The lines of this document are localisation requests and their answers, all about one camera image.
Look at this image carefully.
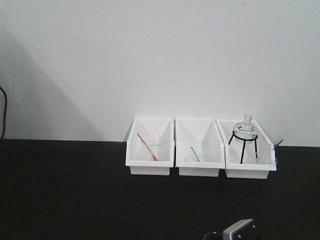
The glass beaker in left bin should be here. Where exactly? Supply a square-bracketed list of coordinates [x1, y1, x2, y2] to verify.
[141, 133, 161, 161]

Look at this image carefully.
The glass beaker in bin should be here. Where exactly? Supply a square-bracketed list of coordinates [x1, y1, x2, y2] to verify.
[185, 146, 206, 163]
[141, 133, 161, 161]

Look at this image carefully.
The glass beaker in middle bin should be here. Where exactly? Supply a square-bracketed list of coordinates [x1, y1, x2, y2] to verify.
[185, 146, 206, 163]

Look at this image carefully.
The left white plastic bin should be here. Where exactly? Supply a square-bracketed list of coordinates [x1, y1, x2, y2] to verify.
[125, 117, 175, 176]

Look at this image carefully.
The white plastic bin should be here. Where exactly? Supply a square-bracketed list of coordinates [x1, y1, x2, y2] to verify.
[125, 117, 175, 176]
[175, 118, 225, 177]
[216, 120, 277, 179]

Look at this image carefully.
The red stirring rod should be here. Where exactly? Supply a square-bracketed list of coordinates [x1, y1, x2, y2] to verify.
[136, 132, 160, 162]

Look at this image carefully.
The middle white plastic bin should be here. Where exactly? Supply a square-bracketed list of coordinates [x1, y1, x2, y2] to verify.
[175, 118, 225, 177]

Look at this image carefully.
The green stirring rod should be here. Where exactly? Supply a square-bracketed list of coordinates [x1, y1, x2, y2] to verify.
[190, 146, 200, 163]

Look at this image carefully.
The glass flask on tripod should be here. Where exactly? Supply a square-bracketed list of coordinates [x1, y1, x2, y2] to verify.
[233, 114, 258, 140]

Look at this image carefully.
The right white plastic bin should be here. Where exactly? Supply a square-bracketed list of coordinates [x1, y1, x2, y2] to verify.
[216, 120, 277, 179]

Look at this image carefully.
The glass test tube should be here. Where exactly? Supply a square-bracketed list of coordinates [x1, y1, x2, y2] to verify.
[256, 135, 285, 162]

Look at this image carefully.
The black wire tripod stand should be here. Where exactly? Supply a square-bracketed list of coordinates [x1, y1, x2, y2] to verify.
[228, 131, 258, 164]

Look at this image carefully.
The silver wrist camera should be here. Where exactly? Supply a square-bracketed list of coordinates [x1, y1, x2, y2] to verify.
[222, 219, 259, 240]

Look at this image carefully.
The black cable at left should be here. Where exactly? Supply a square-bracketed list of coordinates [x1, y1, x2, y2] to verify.
[0, 86, 8, 140]

